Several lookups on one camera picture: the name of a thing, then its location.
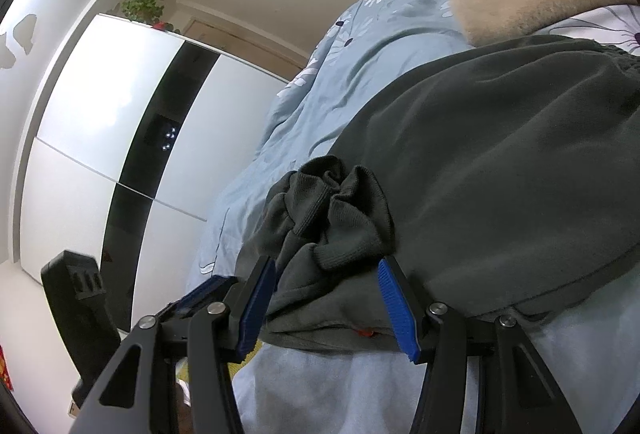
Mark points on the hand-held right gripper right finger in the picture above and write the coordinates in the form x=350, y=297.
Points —
x=397, y=314

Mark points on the dark grey sweatshirt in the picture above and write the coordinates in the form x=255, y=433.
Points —
x=500, y=163

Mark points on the red paper decoration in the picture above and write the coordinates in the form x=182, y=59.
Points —
x=4, y=366

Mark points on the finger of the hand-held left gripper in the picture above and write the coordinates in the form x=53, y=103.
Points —
x=202, y=295

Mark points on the green potted plant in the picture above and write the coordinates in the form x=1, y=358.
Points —
x=142, y=8

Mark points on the white wardrobe with black stripe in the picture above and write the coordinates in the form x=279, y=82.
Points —
x=90, y=113

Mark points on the yellow-green knit sweater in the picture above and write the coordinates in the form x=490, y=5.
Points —
x=255, y=350

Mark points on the light blue floral duvet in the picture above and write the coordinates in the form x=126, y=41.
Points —
x=310, y=113

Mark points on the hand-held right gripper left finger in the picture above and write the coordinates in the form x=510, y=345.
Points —
x=255, y=309

